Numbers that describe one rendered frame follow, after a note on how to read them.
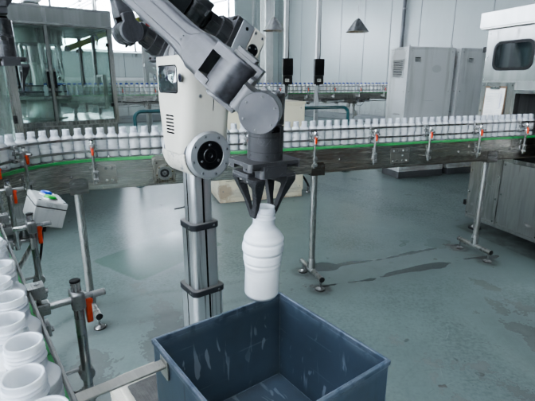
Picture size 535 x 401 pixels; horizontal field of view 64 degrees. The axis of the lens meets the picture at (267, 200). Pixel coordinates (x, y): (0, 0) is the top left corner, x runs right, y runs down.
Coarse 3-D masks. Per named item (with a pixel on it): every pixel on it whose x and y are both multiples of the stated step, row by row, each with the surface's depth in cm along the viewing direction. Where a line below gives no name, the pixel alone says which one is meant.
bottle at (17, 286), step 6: (0, 264) 63; (6, 264) 63; (12, 264) 62; (0, 270) 60; (6, 270) 61; (12, 270) 62; (12, 276) 62; (18, 282) 64; (18, 288) 63; (24, 288) 64; (30, 312) 65
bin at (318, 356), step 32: (224, 320) 89; (256, 320) 95; (288, 320) 97; (320, 320) 87; (160, 352) 77; (192, 352) 86; (224, 352) 91; (256, 352) 97; (288, 352) 99; (320, 352) 89; (352, 352) 81; (160, 384) 81; (192, 384) 68; (224, 384) 94; (256, 384) 100; (288, 384) 100; (320, 384) 91; (352, 384) 69; (384, 384) 75
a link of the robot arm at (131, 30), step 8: (112, 0) 140; (120, 0) 140; (112, 8) 142; (120, 8) 141; (128, 8) 142; (112, 16) 144; (120, 16) 141; (128, 16) 140; (128, 24) 141; (136, 24) 142; (112, 32) 146; (120, 32) 141; (128, 32) 141; (136, 32) 143; (128, 40) 142; (136, 40) 143
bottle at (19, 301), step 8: (0, 296) 53; (8, 296) 54; (16, 296) 54; (24, 296) 53; (0, 304) 51; (8, 304) 51; (16, 304) 52; (24, 304) 53; (0, 312) 51; (24, 312) 52; (32, 320) 54; (32, 328) 53; (40, 328) 54
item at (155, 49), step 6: (150, 30) 148; (150, 36) 148; (156, 36) 149; (138, 42) 150; (144, 42) 148; (150, 42) 148; (156, 42) 149; (162, 42) 150; (150, 48) 149; (156, 48) 150; (162, 48) 150; (150, 54) 154; (156, 54) 152; (162, 54) 151; (150, 60) 154
